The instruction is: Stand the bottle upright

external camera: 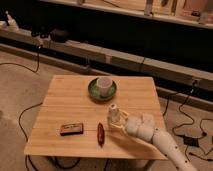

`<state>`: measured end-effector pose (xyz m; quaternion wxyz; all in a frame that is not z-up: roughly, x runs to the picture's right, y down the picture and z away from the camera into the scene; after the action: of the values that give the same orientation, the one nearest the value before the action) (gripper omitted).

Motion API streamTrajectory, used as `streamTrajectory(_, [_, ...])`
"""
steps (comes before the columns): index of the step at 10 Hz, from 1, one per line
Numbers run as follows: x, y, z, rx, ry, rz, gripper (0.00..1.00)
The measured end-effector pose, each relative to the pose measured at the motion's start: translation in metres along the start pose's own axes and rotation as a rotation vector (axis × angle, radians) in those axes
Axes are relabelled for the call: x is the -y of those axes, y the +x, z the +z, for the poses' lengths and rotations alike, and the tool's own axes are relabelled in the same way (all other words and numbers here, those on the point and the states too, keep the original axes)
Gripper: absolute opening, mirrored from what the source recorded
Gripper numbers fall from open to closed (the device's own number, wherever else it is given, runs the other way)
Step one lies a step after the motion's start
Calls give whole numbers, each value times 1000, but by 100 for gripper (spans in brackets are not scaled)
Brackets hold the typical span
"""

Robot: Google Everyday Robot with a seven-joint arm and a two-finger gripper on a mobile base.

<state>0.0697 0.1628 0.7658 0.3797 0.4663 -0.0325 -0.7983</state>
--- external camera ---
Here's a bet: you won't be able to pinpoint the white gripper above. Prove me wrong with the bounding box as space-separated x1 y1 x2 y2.
109 110 155 140

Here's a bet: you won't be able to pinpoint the black cables on floor right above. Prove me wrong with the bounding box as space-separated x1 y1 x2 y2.
162 79 213 164

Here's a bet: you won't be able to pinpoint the black cable on floor left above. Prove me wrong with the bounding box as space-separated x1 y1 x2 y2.
0 44 44 171

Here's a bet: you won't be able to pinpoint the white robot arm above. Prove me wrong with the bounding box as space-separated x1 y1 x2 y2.
107 109 198 171

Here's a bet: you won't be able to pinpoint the black power adapter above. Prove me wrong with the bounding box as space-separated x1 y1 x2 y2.
183 137 199 147

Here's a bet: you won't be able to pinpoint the white cup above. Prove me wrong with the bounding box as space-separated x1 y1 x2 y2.
96 77 112 97

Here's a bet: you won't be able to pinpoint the green plate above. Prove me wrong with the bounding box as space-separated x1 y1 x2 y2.
88 79 117 101

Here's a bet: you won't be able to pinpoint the brown rectangular box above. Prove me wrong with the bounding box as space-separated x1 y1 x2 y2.
60 123 84 136

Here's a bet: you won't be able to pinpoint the dark round object on ledge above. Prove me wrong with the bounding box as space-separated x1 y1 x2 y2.
50 29 69 43

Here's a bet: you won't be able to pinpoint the wooden table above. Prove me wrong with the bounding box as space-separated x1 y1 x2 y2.
24 75 165 160

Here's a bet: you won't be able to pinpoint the small white bottle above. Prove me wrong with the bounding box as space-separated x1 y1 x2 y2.
108 104 120 123

